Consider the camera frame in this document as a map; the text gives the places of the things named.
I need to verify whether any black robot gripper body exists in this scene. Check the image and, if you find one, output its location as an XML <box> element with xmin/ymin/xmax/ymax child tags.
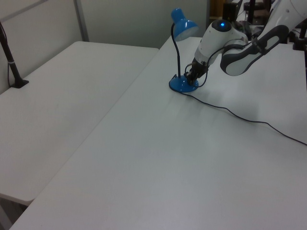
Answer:
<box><xmin>188</xmin><ymin>58</ymin><xmax>209</xmax><ymax>79</ymax></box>

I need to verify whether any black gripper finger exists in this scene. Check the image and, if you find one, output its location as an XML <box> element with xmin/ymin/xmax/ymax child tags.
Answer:
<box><xmin>184</xmin><ymin>65</ymin><xmax>193</xmax><ymax>81</ymax></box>
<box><xmin>189</xmin><ymin>71</ymin><xmax>201</xmax><ymax>86</ymax></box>

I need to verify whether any blue gooseneck desk lamp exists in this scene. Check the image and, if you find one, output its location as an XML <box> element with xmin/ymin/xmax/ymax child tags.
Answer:
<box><xmin>168</xmin><ymin>8</ymin><xmax>200</xmax><ymax>93</ymax></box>

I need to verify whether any black background pole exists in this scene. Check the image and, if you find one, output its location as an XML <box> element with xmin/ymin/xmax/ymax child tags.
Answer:
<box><xmin>247</xmin><ymin>0</ymin><xmax>255</xmax><ymax>24</ymax></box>

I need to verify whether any white side table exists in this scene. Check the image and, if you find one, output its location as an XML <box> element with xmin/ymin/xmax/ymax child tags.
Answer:
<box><xmin>0</xmin><ymin>41</ymin><xmax>160</xmax><ymax>207</ymax></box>

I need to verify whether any black lamp power cable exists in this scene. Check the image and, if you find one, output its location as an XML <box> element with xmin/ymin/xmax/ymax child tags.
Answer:
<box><xmin>171</xmin><ymin>74</ymin><xmax>307</xmax><ymax>145</ymax></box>

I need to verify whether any black clamp mount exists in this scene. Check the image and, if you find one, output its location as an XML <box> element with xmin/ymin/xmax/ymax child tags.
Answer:
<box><xmin>287</xmin><ymin>20</ymin><xmax>307</xmax><ymax>52</ymax></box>

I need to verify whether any black camera stand pole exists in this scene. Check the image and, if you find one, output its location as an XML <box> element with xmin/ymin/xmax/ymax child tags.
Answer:
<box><xmin>0</xmin><ymin>20</ymin><xmax>30</xmax><ymax>90</ymax></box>

